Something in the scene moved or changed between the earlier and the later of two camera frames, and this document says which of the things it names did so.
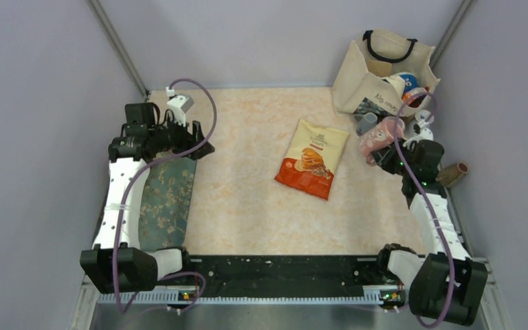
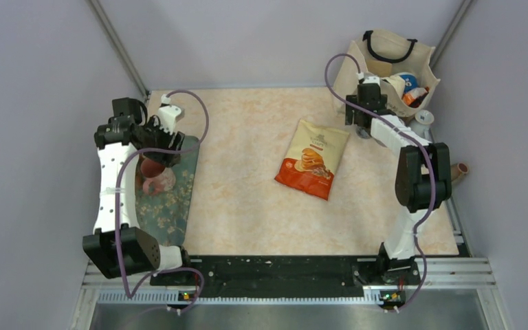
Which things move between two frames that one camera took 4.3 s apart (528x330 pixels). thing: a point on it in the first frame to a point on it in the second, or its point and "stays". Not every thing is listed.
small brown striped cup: (450, 173) stays
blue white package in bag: (410, 80) stays
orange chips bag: (310, 158) stays
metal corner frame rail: (119, 45) stays
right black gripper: (385, 155) to (350, 114)
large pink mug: (380, 136) to (159, 177)
